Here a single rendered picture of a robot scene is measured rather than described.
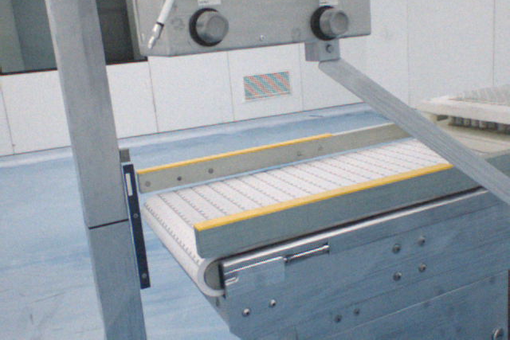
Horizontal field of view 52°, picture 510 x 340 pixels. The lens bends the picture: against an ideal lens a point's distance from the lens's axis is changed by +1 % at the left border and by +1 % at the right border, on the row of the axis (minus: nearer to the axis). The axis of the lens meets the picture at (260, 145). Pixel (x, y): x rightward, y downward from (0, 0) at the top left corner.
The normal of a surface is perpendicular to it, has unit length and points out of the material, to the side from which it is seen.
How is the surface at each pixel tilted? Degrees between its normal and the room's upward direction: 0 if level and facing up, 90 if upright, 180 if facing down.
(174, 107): 90
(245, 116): 90
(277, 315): 90
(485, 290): 90
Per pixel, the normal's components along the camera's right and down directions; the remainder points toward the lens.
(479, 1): -0.93, 0.16
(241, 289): 0.43, 0.16
